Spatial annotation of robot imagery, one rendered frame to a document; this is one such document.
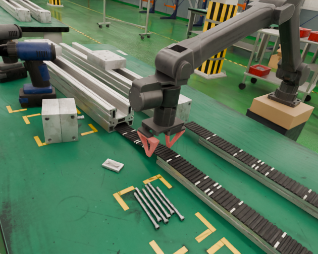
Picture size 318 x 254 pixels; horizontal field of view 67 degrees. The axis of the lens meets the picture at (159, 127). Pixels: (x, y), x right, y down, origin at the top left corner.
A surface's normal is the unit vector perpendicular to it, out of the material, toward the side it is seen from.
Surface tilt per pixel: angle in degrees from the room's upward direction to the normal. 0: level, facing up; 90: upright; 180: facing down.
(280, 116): 90
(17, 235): 0
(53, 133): 90
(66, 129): 90
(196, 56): 87
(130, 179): 0
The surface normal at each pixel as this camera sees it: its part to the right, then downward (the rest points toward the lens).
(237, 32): 0.59, 0.43
